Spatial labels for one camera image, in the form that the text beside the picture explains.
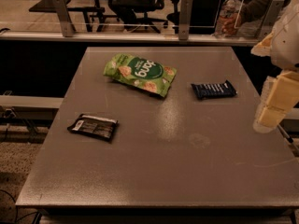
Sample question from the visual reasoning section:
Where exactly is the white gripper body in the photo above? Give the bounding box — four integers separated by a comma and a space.
250, 33, 273, 57

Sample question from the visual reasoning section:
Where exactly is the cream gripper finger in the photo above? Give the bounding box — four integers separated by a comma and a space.
266, 71, 299, 111
253, 105, 287, 133

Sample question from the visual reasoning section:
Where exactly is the blue rxbar blueberry bar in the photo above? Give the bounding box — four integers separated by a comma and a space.
192, 80, 237, 100

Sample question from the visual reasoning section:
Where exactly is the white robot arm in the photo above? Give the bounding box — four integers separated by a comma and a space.
251, 0, 299, 133

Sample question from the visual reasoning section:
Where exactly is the green rice chip bag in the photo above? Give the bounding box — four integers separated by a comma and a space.
103, 53, 177, 97

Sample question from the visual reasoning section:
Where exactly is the clear plastic water bottle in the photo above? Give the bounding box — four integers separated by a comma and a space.
214, 0, 240, 37

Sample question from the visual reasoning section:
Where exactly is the seated person in background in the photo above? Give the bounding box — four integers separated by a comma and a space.
108, 0, 164, 32

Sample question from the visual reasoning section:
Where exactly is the black snack bar wrapper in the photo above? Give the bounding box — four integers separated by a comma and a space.
67, 114, 118, 142

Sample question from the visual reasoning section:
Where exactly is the dark background desk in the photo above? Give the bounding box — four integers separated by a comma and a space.
29, 0, 105, 32

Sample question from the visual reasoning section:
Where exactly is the right metal barrier bracket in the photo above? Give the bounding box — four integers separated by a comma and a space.
256, 0, 284, 40

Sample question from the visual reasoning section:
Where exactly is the metal barrier bracket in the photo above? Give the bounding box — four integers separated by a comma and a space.
52, 0, 75, 37
178, 0, 192, 41
256, 0, 284, 40

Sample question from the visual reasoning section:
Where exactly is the middle metal barrier bracket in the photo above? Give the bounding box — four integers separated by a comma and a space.
178, 0, 192, 41

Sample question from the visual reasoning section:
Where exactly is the left metal barrier bracket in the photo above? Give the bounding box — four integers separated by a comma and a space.
52, 0, 75, 37

